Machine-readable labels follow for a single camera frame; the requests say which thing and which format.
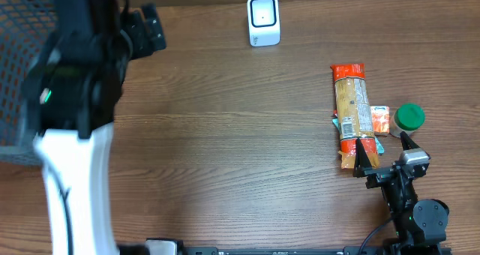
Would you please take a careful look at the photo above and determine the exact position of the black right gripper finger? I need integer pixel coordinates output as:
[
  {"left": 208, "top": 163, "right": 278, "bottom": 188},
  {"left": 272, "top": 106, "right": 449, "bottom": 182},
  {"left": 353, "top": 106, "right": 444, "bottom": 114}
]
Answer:
[
  {"left": 353, "top": 138, "right": 373, "bottom": 178},
  {"left": 400, "top": 131, "right": 422, "bottom": 151}
]

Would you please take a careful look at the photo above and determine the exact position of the teal orange snack packet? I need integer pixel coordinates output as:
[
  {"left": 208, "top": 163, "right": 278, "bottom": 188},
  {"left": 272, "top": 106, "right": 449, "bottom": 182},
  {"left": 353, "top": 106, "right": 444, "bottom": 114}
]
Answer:
[{"left": 332, "top": 118, "right": 385, "bottom": 155}]

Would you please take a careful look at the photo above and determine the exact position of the green lid jar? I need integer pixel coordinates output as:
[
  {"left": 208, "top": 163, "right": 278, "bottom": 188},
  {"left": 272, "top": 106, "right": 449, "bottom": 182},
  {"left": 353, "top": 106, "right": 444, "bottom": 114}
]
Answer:
[{"left": 389, "top": 103, "right": 425, "bottom": 137}]

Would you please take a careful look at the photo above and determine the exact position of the small orange tissue pack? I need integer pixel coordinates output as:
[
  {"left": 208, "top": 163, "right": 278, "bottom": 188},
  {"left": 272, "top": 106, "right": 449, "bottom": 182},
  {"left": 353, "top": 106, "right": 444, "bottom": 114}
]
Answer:
[{"left": 370, "top": 106, "right": 390, "bottom": 136}]

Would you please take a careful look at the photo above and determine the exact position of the long orange pasta packet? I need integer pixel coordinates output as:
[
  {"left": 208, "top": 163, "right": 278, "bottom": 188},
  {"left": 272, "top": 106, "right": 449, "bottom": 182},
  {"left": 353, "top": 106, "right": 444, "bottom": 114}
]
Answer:
[{"left": 331, "top": 64, "right": 380, "bottom": 169}]

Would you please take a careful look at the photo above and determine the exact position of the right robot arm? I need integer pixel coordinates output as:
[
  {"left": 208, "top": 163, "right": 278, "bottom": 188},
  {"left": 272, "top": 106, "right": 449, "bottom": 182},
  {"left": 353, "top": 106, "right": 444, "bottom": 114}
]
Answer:
[{"left": 353, "top": 132, "right": 451, "bottom": 255}]

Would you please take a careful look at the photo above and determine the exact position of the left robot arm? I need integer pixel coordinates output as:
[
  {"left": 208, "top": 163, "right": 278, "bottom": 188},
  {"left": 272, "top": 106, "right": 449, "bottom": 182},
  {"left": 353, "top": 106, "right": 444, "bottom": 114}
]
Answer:
[{"left": 22, "top": 0, "right": 178, "bottom": 254}]

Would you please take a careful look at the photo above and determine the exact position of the white barcode scanner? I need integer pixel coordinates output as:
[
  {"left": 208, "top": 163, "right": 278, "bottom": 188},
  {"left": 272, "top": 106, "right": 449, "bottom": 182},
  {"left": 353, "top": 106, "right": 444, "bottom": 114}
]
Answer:
[{"left": 247, "top": 0, "right": 281, "bottom": 47}]

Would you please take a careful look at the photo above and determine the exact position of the grey plastic mesh basket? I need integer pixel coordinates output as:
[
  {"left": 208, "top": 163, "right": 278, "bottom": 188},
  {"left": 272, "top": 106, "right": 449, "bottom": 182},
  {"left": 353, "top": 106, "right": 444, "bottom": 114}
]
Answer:
[{"left": 1, "top": 0, "right": 56, "bottom": 167}]

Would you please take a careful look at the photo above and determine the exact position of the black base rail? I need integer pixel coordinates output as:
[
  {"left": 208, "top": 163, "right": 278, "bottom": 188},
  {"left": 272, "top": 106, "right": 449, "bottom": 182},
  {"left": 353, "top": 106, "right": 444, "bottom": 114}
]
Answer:
[{"left": 179, "top": 246, "right": 437, "bottom": 255}]

